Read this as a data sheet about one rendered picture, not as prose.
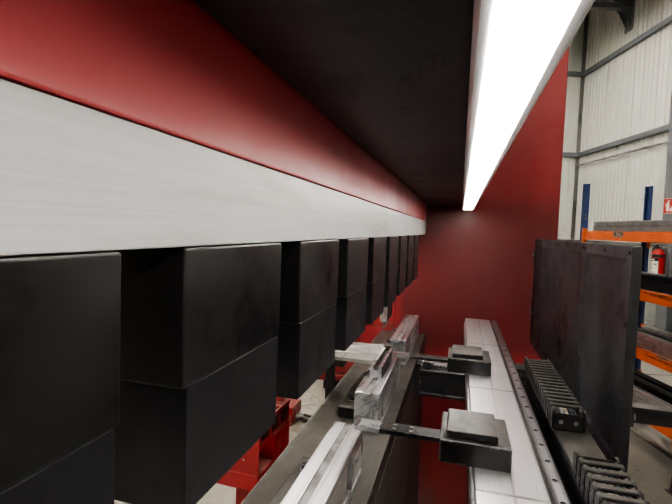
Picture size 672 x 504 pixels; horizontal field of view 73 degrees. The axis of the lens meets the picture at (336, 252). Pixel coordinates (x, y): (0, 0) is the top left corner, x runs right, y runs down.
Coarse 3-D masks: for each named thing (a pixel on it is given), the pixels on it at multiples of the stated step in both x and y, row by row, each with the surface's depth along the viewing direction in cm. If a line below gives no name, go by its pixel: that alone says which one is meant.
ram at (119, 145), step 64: (0, 0) 15; (64, 0) 18; (128, 0) 21; (192, 0) 26; (0, 64) 15; (64, 64) 18; (128, 64) 21; (192, 64) 26; (256, 64) 34; (0, 128) 16; (64, 128) 18; (128, 128) 21; (192, 128) 26; (256, 128) 35; (320, 128) 50; (0, 192) 16; (64, 192) 18; (128, 192) 22; (192, 192) 27; (256, 192) 35; (320, 192) 51; (384, 192) 93; (0, 256) 16
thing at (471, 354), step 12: (456, 348) 125; (468, 348) 125; (480, 348) 126; (432, 360) 125; (444, 360) 124; (456, 360) 119; (468, 360) 118; (480, 360) 118; (456, 372) 119; (468, 372) 118; (480, 372) 117
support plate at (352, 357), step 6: (354, 342) 141; (336, 354) 127; (342, 354) 127; (348, 354) 127; (354, 354) 128; (360, 354) 128; (366, 354) 128; (372, 354) 128; (342, 360) 124; (348, 360) 124; (354, 360) 123; (360, 360) 123; (366, 360) 123; (372, 360) 122
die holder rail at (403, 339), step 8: (408, 320) 196; (416, 320) 195; (400, 328) 178; (408, 328) 178; (416, 328) 199; (392, 336) 164; (400, 336) 165; (408, 336) 165; (416, 336) 201; (392, 344) 162; (400, 344) 161; (408, 344) 170; (408, 352) 171; (400, 360) 161
